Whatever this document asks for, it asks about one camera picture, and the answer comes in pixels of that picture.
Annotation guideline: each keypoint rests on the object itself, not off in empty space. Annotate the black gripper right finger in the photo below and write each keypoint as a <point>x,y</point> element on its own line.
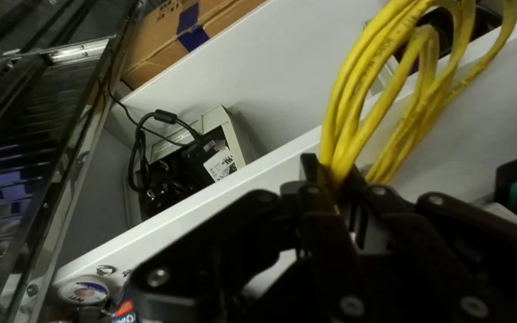
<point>449,262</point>

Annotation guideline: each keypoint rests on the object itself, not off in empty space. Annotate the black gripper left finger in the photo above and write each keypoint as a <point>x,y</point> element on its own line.
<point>259,262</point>

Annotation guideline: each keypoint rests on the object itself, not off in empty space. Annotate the round tape roll with print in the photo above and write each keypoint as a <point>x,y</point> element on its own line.
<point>83,291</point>

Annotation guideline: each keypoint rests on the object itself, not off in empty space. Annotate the cardboard box with blue tape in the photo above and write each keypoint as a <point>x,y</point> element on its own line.
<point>180,32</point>

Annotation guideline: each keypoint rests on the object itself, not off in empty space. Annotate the shiny metal slatted rack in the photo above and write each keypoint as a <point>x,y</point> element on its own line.
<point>36,149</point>

